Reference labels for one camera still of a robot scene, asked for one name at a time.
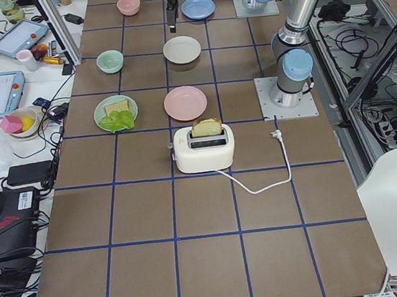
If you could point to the blue plate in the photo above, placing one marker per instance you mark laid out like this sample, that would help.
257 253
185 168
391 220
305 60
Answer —
198 9

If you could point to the pink plate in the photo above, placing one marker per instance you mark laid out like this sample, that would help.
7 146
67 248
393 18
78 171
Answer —
185 103

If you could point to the cream white plate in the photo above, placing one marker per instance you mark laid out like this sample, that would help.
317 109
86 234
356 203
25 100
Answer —
181 50

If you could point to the pink bowl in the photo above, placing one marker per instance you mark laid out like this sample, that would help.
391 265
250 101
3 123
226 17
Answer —
128 7

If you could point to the green bowl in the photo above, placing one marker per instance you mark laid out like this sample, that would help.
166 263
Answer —
110 61

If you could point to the bread slice on plate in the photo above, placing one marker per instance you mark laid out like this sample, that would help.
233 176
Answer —
118 106

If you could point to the bread slice in toaster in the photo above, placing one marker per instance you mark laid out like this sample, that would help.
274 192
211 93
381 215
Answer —
206 127

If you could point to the green lettuce leaf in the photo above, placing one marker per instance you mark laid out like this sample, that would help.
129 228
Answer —
117 121

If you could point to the green plate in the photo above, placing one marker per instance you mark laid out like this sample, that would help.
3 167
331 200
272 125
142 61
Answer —
99 111

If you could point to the white toaster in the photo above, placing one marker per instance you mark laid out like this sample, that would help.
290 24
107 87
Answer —
203 154

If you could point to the far blue teach pendant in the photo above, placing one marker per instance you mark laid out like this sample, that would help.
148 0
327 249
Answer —
22 36

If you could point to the white cup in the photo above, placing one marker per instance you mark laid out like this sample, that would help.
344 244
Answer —
27 59

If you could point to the green glass jar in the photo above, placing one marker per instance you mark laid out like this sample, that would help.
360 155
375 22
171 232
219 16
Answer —
12 11

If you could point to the cream bowl with toys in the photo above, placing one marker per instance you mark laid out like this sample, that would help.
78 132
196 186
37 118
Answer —
30 111

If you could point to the yellow toy fruit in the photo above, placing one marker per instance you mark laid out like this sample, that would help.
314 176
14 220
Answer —
27 123

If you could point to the pink toy block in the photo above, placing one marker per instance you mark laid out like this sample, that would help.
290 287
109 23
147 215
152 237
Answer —
11 124

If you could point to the black power brick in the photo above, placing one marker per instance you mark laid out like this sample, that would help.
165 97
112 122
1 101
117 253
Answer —
28 173

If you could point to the black laptop computer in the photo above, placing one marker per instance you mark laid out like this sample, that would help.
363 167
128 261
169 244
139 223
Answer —
18 213

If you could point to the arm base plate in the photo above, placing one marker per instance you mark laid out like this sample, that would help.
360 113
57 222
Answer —
239 7
300 105

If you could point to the aluminium frame post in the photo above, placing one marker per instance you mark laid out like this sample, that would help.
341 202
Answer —
60 31

